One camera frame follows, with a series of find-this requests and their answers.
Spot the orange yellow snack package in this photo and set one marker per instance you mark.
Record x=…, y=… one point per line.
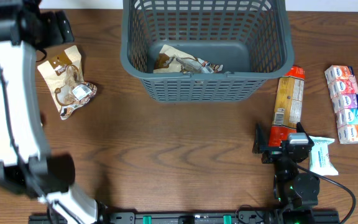
x=288, y=105

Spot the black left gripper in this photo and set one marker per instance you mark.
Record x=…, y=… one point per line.
x=54, y=37

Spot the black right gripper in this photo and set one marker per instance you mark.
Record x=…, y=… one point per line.
x=271, y=152

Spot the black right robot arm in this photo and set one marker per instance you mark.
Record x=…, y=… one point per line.
x=296, y=191

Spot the brown white snack pouch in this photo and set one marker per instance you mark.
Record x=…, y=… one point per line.
x=172, y=60
x=63, y=75

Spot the grey plastic mesh basket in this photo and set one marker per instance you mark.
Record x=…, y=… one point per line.
x=250, y=39

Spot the multicolour tissue pack bundle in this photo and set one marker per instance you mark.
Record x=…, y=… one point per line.
x=343, y=90

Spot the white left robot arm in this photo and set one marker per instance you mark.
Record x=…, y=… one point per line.
x=27, y=166

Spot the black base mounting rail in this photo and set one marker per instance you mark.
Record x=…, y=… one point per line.
x=243, y=216

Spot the white wet wipes pack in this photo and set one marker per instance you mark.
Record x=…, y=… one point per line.
x=319, y=157

